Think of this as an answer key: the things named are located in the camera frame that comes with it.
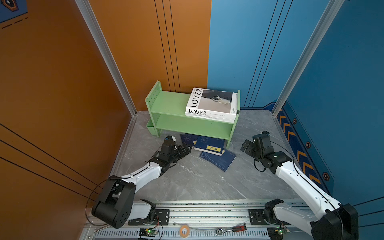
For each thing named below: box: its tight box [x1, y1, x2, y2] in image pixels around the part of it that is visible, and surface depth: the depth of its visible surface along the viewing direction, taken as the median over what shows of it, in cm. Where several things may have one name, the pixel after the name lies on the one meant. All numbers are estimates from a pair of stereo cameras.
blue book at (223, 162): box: [199, 149, 237, 172], surface depth 94 cm
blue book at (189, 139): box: [180, 133, 199, 147], surface depth 104 cm
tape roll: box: [179, 225, 190, 238], surface depth 71 cm
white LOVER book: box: [186, 87, 238, 119], surface depth 80 cm
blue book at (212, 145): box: [194, 135, 226, 156], surface depth 98 cm
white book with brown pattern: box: [185, 114, 237, 124], surface depth 80 cm
